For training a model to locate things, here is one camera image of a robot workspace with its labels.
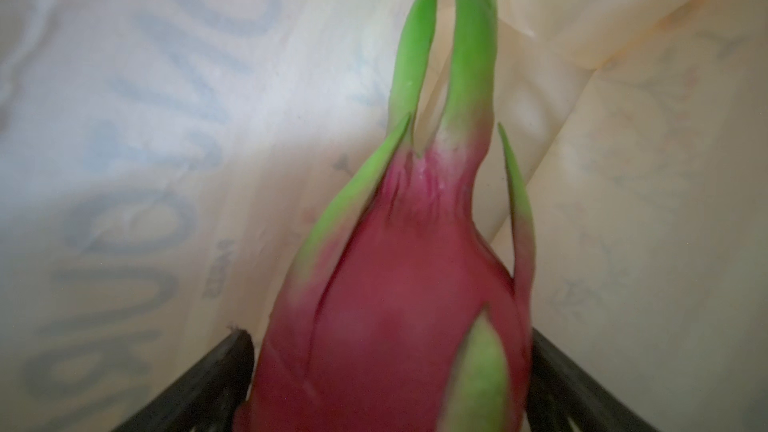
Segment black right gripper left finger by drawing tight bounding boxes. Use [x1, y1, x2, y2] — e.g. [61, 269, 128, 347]
[114, 329, 255, 432]

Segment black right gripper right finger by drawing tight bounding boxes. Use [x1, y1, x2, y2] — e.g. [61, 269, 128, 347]
[527, 330, 657, 432]

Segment cream canvas grocery bag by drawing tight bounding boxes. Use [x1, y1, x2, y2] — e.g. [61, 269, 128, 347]
[1, 0, 767, 431]

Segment pink dragon fruit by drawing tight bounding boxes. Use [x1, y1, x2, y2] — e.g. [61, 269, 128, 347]
[233, 0, 536, 431]

